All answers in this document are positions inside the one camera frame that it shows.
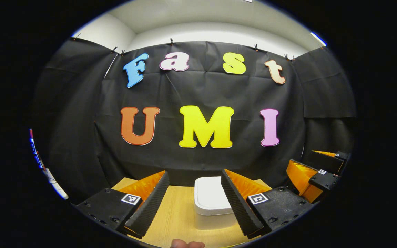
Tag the black backdrop cloth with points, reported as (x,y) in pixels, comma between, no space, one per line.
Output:
(202,89)

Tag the white side table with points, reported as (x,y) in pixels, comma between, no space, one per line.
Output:
(59,189)

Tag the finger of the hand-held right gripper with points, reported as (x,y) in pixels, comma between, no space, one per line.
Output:
(324,179)
(326,162)

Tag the computer monitor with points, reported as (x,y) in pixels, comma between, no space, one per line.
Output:
(32,143)

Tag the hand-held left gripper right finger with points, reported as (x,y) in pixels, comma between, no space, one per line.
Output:
(238,206)

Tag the white desktop garbage bin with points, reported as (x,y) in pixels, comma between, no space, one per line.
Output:
(210,193)

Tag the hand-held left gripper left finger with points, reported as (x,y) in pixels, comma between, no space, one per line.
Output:
(150,208)

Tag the row of black cloth clips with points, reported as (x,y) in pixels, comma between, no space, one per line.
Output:
(171,42)

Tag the wooden desktop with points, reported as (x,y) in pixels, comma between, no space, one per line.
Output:
(177,213)

